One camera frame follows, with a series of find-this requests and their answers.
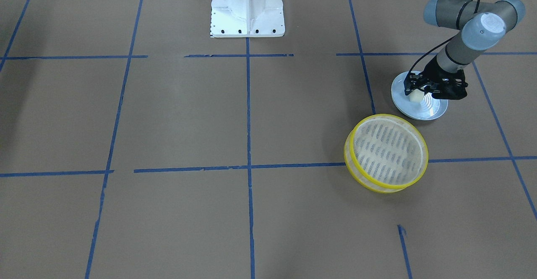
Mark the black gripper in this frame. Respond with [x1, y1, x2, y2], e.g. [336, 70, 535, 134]
[404, 59, 467, 100]

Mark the white steamed bun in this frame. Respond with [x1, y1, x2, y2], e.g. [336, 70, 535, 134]
[408, 89, 425, 103]

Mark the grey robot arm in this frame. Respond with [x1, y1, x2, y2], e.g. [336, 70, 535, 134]
[404, 0, 526, 100]

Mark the yellow rimmed bamboo steamer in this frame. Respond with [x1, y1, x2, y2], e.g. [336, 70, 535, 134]
[344, 114, 429, 194]

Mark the light blue plate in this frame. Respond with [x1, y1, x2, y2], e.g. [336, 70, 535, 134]
[391, 71, 449, 121]

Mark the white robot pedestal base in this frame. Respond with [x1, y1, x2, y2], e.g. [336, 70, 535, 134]
[210, 0, 286, 38]

